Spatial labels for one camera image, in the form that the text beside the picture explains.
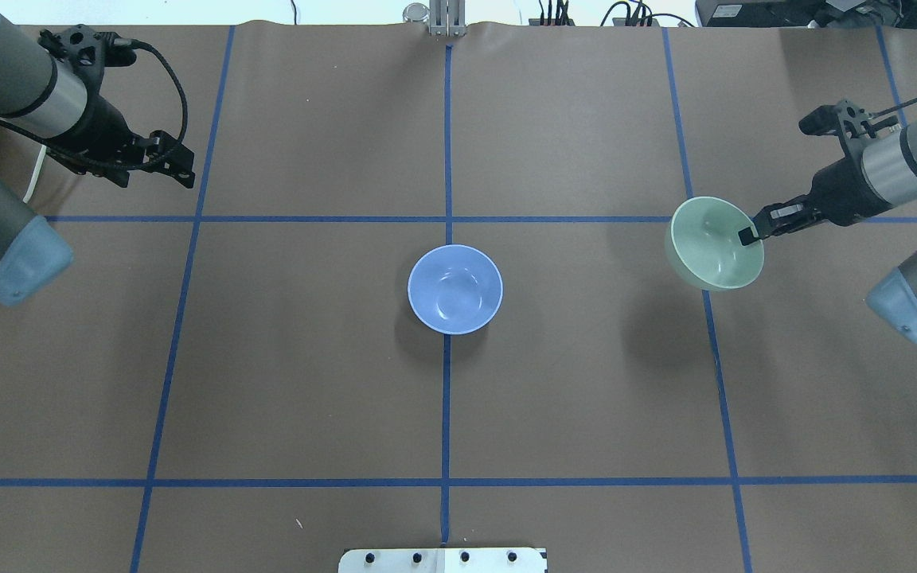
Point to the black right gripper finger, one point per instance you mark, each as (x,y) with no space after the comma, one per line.
(776,220)

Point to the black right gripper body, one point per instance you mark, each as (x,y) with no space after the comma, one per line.
(838,189)

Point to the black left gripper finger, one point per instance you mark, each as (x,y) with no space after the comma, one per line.
(166,155)
(119,178)

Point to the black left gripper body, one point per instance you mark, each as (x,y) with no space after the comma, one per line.
(106,127)

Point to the green bowl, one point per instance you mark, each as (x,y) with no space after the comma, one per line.
(703,247)

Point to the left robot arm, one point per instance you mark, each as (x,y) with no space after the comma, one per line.
(52,107)

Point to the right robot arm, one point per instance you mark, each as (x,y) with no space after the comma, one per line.
(876,175)

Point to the blue bowl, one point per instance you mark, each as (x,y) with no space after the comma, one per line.
(455,289)

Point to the black electronics box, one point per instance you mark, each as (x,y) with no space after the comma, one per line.
(807,14)

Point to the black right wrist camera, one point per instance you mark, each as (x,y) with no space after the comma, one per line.
(849,120)

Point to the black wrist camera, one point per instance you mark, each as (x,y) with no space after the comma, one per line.
(849,120)
(87,47)

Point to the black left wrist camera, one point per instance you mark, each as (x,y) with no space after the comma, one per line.
(87,47)

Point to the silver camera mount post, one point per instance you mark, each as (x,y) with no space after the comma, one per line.
(442,18)

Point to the white metal bracket plate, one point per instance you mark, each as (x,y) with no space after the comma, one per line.
(519,559)

